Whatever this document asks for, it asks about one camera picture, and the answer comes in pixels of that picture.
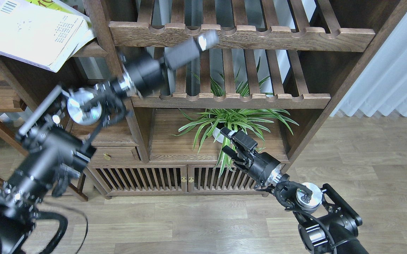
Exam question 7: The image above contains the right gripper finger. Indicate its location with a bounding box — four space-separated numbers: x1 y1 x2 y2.
221 146 246 166
220 127 258 152

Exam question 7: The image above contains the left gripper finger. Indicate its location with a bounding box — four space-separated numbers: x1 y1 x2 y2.
163 30 219 70

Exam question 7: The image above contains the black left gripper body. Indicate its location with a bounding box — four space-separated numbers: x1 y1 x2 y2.
120 53 165 97

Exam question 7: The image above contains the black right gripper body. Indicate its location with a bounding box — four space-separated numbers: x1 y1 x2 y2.
233 149 283 187

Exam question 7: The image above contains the yellow green magazine stack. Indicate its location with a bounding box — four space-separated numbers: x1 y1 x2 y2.
27 0 96 56

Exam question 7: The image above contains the white lavender book stack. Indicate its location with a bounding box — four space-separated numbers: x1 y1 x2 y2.
0 0 82 73

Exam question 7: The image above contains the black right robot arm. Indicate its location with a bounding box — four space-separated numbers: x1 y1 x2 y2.
220 127 367 254

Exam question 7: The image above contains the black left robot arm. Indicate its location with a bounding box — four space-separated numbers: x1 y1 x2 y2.
0 30 219 254

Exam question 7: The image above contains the white plant pot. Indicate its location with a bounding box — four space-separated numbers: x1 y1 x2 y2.
213 127 235 144

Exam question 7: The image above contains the dark wooden bookshelf cabinet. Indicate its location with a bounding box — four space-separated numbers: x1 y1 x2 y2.
75 0 407 199

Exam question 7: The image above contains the brass drawer knob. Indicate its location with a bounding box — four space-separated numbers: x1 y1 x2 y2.
103 153 112 161

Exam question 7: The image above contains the white pleated curtain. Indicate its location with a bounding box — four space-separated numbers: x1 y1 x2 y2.
330 13 407 117

